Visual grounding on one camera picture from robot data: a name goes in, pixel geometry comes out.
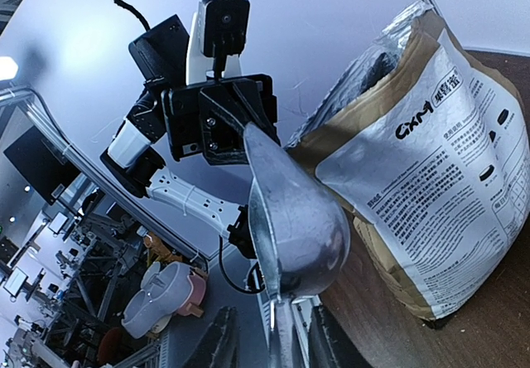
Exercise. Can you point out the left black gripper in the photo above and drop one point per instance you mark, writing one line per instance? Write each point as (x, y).
(210, 117)

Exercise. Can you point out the metal food scoop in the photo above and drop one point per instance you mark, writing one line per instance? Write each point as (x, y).
(300, 234)

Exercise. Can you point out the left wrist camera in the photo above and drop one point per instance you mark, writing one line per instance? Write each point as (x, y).
(217, 39)

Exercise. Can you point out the dog food bag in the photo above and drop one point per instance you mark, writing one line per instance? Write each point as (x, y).
(427, 148)

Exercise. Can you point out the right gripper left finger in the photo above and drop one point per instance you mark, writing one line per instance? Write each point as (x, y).
(219, 346)

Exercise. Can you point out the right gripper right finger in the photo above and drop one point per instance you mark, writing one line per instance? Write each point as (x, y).
(329, 345)

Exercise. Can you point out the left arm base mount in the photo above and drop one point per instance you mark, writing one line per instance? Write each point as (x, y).
(240, 237)

